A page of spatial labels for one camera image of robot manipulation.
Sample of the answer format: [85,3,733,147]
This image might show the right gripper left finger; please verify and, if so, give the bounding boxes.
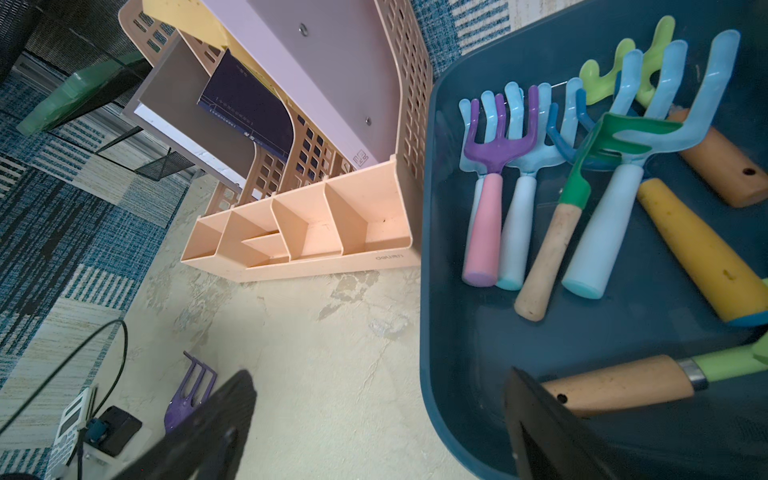
[117,369,257,479]

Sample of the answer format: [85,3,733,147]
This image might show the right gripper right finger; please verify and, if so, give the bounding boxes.
[503,367,636,479]

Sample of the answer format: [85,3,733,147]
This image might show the teal plastic storage box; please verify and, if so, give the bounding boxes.
[420,1,767,479]

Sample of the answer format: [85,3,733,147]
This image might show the white grey book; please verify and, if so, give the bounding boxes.
[123,38,255,193]

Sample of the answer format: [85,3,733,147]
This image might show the light blue fork white handle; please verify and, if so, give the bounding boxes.
[458,77,585,291]

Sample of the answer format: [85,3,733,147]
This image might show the lime cultivator wooden handle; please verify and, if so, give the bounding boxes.
[542,336,767,418]

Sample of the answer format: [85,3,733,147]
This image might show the yellow paper folder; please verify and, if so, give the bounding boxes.
[142,0,284,97]

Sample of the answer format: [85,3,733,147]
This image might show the purple rake pink handle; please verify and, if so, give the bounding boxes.
[164,351,218,434]
[462,85,540,287]

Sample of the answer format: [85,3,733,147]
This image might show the pink plastic desk organizer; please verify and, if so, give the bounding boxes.
[118,1,433,282]

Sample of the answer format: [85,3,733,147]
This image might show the large light blue rake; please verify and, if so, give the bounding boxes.
[562,29,741,299]

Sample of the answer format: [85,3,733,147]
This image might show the lime fork wooden handle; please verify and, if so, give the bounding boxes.
[579,15,767,208]

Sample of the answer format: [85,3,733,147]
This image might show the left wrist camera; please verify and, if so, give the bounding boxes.
[44,386,145,480]

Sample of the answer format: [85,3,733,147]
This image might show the green rake wooden handle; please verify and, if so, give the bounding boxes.
[514,113,682,322]

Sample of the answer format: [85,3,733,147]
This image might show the blue tool yellow handle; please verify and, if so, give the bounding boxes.
[547,89,768,328]

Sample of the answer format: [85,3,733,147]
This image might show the dark navy notebook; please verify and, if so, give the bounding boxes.
[197,51,294,163]

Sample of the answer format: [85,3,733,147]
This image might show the green folder on shelf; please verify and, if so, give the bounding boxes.
[16,52,152,136]

